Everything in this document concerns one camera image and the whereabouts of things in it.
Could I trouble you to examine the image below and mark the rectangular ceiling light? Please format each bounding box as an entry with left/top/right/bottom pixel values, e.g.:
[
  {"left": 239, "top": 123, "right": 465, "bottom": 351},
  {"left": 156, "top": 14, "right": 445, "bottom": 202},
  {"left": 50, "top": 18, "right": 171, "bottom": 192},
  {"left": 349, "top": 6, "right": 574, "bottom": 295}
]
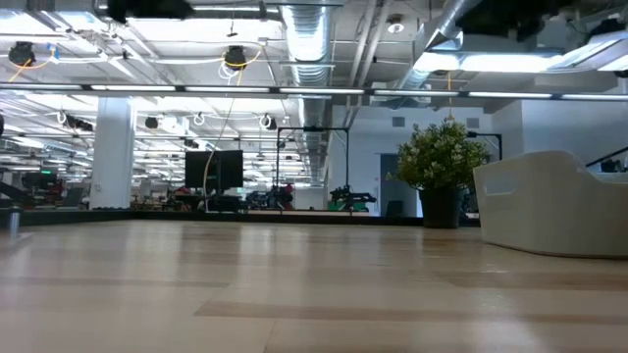
[{"left": 414, "top": 50, "right": 565, "bottom": 75}]

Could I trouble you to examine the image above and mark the black thin metal stand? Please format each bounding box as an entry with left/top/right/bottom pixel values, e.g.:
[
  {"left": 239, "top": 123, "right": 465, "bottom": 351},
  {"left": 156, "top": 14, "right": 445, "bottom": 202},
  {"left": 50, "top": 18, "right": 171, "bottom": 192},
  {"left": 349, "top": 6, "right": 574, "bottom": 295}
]
[{"left": 467, "top": 130, "right": 504, "bottom": 162}]

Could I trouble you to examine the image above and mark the white square column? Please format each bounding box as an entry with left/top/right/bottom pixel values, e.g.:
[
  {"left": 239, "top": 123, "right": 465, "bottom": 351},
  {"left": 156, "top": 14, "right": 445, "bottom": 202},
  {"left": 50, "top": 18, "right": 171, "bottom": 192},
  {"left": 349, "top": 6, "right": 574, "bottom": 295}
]
[{"left": 88, "top": 96, "right": 136, "bottom": 211}]

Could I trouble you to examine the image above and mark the potted green plant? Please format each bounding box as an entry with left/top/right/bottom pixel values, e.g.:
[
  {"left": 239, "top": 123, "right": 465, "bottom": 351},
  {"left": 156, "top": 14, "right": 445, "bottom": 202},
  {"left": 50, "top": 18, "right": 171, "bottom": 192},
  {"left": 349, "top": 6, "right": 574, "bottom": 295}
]
[{"left": 386, "top": 117, "right": 492, "bottom": 230}]

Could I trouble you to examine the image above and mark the black computer monitor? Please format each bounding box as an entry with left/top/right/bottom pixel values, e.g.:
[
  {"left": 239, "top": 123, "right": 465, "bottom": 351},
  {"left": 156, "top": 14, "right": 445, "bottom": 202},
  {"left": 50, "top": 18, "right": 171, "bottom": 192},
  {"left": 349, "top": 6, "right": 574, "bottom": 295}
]
[
  {"left": 216, "top": 149, "right": 245, "bottom": 193},
  {"left": 184, "top": 149, "right": 216, "bottom": 192}
]

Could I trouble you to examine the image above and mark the long linear ceiling light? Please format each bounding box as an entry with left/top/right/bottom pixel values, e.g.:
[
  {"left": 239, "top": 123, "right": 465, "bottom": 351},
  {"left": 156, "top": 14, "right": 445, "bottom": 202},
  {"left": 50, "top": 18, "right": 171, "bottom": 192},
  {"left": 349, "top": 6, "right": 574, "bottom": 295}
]
[{"left": 0, "top": 82, "right": 628, "bottom": 102}]

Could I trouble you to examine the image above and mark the light grey plastic bin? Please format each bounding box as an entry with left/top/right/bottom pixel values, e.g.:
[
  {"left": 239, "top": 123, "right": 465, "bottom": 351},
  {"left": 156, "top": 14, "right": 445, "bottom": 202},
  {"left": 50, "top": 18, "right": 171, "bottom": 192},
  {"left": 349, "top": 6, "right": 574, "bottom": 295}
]
[{"left": 472, "top": 150, "right": 628, "bottom": 260}]

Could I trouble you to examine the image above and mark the red and black machine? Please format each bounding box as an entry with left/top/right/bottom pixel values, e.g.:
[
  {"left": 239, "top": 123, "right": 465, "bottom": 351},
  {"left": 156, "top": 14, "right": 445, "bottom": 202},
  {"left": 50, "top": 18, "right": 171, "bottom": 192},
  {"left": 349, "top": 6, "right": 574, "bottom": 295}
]
[{"left": 19, "top": 171, "right": 68, "bottom": 208}]

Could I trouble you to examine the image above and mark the dark blue door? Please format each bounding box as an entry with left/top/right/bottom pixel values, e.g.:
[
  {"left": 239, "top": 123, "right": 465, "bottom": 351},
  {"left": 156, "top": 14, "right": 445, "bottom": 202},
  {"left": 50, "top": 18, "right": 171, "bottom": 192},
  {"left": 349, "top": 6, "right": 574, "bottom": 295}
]
[{"left": 379, "top": 152, "right": 419, "bottom": 218}]

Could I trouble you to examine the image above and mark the black diagonal beam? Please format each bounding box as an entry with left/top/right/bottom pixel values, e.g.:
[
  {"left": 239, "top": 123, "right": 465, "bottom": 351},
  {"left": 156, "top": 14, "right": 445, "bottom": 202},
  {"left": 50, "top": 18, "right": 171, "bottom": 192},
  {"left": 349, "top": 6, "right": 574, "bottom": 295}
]
[{"left": 0, "top": 178, "right": 38, "bottom": 210}]

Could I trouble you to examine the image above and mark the silver ventilation duct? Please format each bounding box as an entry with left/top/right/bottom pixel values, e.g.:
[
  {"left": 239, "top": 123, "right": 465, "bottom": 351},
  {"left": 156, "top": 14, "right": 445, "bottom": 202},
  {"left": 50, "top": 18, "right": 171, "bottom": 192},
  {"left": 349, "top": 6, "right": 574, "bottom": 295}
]
[
  {"left": 279, "top": 0, "right": 338, "bottom": 187},
  {"left": 392, "top": 0, "right": 497, "bottom": 92}
]

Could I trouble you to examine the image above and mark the white hanging cord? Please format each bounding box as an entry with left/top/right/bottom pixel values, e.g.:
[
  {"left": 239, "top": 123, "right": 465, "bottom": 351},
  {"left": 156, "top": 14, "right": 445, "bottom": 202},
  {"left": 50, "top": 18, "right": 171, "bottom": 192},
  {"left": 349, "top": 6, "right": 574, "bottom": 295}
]
[{"left": 201, "top": 68, "right": 244, "bottom": 213}]

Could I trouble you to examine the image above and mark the black background station frame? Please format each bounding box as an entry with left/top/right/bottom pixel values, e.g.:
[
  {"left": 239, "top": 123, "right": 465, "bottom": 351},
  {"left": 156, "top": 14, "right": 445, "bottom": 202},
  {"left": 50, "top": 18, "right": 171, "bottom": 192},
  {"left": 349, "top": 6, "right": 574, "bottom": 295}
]
[{"left": 275, "top": 126, "right": 351, "bottom": 213}]

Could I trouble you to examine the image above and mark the black aluminium table frame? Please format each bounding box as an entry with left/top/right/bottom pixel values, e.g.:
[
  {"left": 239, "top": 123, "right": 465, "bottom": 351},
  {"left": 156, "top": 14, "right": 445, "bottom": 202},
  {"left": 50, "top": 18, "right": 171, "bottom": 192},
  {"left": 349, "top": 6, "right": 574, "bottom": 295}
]
[{"left": 0, "top": 208, "right": 482, "bottom": 229}]

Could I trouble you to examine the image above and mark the grey metal post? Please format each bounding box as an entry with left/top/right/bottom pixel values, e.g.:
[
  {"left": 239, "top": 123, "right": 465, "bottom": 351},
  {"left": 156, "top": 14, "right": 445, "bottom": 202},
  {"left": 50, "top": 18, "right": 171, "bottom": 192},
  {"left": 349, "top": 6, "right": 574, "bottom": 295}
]
[{"left": 6, "top": 204, "right": 23, "bottom": 241}]

